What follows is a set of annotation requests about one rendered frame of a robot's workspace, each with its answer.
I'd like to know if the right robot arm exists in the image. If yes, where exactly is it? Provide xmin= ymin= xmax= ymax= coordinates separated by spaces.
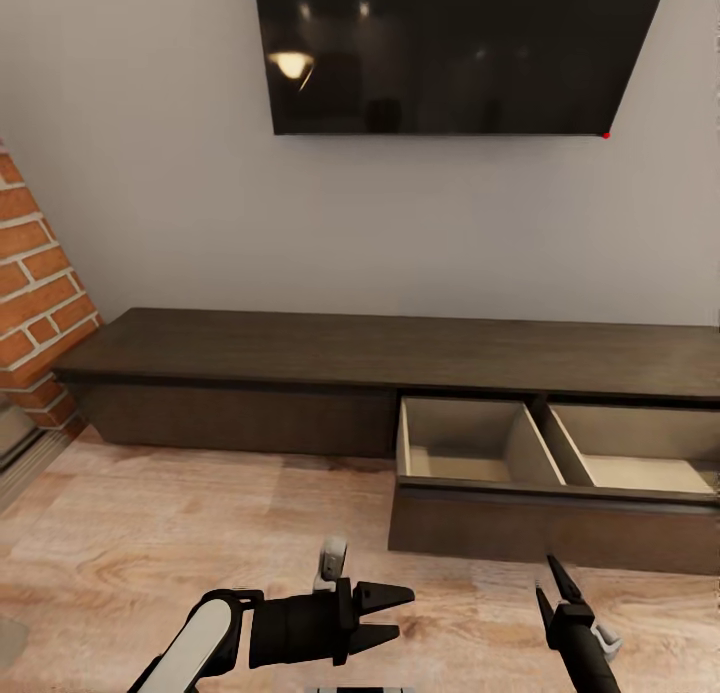
xmin=536 ymin=555 xmax=624 ymax=693

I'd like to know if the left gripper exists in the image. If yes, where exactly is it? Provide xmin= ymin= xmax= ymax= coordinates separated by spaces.
xmin=284 ymin=578 xmax=416 ymax=666

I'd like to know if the pillar candle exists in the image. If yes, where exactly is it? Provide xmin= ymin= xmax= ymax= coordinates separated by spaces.
xmin=0 ymin=614 xmax=29 ymax=674

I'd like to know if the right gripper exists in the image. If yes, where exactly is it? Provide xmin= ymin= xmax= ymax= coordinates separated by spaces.
xmin=536 ymin=555 xmax=615 ymax=688

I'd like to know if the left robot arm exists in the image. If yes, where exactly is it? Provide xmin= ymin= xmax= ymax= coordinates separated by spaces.
xmin=127 ymin=534 xmax=416 ymax=693

